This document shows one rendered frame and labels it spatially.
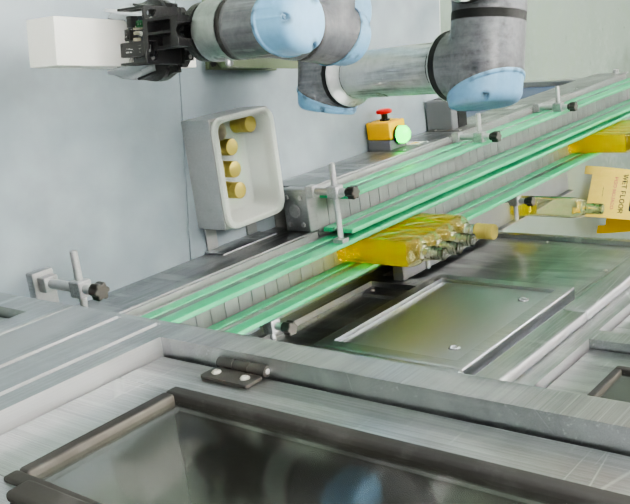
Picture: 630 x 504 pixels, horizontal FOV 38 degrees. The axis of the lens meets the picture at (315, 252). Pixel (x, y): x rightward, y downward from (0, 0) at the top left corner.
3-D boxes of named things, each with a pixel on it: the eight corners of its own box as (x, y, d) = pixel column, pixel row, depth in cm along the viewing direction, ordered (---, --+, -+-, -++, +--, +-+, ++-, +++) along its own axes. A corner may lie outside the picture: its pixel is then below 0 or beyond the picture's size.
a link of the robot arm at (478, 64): (335, 41, 184) (544, 12, 140) (333, 116, 186) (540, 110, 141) (285, 36, 177) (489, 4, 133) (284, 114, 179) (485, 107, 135)
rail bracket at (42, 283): (19, 344, 151) (103, 364, 137) (-3, 247, 147) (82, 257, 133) (44, 334, 155) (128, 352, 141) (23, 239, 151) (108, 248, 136)
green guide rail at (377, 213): (323, 231, 195) (353, 233, 190) (322, 227, 195) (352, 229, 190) (628, 101, 323) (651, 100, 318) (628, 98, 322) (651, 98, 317)
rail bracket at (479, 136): (449, 143, 234) (495, 143, 225) (446, 115, 232) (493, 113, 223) (457, 140, 237) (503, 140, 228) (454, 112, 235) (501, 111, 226)
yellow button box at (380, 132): (367, 151, 228) (391, 150, 223) (363, 121, 226) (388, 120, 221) (383, 145, 233) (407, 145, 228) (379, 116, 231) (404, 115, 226)
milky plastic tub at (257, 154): (199, 229, 185) (230, 232, 180) (181, 120, 179) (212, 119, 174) (257, 208, 198) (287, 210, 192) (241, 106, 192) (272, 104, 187)
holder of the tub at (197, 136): (202, 254, 187) (229, 256, 182) (180, 121, 180) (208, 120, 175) (258, 232, 199) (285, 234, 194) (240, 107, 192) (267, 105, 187)
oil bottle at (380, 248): (337, 261, 201) (418, 269, 187) (333, 236, 199) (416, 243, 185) (352, 253, 205) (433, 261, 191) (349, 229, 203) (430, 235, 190)
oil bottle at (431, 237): (353, 256, 205) (434, 263, 191) (350, 231, 203) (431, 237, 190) (367, 249, 209) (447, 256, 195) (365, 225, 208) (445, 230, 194)
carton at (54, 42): (26, 20, 119) (53, 15, 115) (166, 28, 137) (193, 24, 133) (30, 67, 119) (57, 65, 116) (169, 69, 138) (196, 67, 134)
